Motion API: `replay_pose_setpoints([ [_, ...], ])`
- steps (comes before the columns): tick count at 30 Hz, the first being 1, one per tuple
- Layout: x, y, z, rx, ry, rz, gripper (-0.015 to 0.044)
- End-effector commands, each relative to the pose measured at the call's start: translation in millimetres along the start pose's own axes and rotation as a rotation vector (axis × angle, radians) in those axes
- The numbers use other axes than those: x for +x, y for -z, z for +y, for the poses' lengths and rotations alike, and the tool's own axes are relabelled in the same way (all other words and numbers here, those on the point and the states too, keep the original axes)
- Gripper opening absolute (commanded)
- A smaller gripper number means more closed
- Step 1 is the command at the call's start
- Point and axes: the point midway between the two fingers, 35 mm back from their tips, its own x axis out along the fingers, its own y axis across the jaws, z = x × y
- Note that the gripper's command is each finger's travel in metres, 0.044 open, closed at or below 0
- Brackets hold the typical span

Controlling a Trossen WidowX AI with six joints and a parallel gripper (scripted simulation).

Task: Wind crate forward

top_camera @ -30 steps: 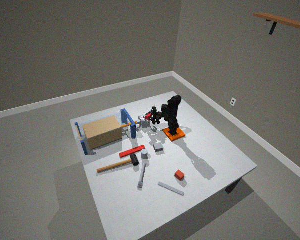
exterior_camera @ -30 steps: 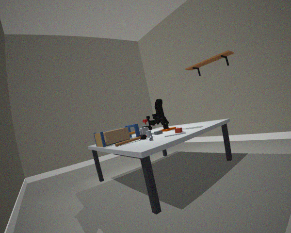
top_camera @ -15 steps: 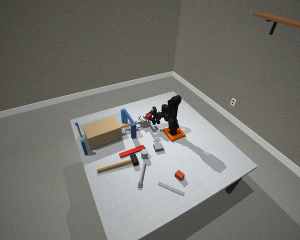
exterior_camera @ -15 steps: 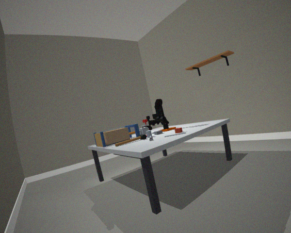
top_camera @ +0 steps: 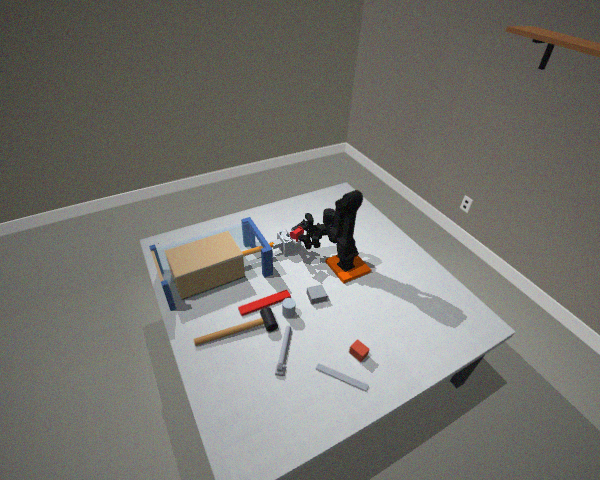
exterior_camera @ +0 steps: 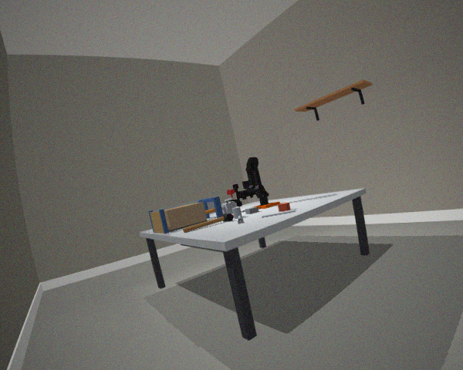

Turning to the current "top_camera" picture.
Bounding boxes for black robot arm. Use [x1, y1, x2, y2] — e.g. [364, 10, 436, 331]
[311, 190, 363, 272]

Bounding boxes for black-headed mallet with wooden handle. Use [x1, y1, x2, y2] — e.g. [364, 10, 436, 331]
[194, 307, 278, 345]

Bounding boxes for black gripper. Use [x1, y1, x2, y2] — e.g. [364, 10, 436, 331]
[291, 213, 324, 250]

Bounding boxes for grey cylinder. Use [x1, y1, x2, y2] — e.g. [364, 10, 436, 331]
[282, 298, 296, 319]

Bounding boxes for grey flat bar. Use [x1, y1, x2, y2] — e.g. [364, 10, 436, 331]
[316, 363, 368, 391]

